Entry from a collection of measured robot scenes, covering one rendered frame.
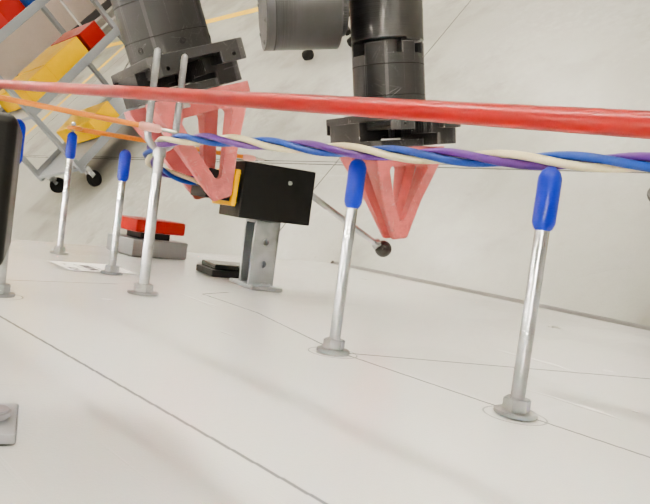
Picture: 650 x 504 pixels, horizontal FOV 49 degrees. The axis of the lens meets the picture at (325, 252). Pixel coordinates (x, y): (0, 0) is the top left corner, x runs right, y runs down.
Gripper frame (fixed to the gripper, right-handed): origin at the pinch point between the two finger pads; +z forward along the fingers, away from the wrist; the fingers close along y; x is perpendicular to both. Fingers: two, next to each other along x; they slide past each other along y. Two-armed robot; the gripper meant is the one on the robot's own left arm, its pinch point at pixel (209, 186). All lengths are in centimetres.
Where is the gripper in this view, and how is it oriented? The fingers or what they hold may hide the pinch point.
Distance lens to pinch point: 51.5
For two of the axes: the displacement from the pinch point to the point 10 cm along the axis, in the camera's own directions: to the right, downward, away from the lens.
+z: 2.4, 9.4, 2.4
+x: 8.4, -3.3, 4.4
